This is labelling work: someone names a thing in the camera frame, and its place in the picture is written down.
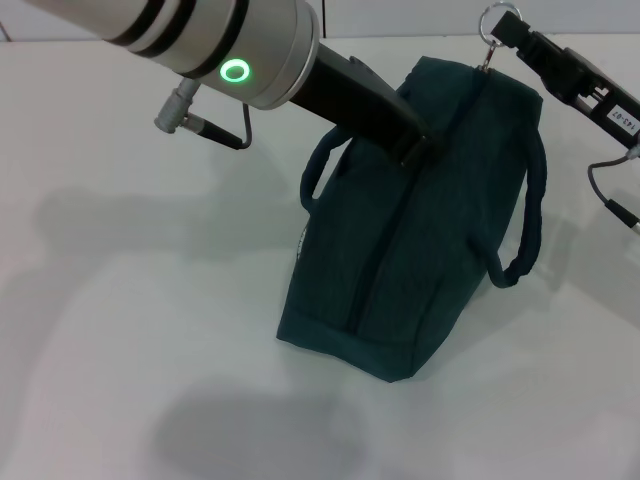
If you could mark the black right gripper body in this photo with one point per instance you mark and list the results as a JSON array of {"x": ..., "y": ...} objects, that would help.
[{"x": 595, "y": 105}]

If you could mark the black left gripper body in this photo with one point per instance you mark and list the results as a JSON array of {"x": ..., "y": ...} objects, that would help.
[{"x": 360, "y": 105}]

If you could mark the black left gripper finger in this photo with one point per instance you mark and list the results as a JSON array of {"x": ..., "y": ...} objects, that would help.
[{"x": 417, "y": 150}]

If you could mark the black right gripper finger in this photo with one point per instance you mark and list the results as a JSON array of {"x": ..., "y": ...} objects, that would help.
[
  {"x": 537, "y": 67},
  {"x": 515, "y": 31}
]

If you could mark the dark teal insulated lunch bag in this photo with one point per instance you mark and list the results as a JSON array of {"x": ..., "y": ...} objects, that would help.
[{"x": 425, "y": 240}]

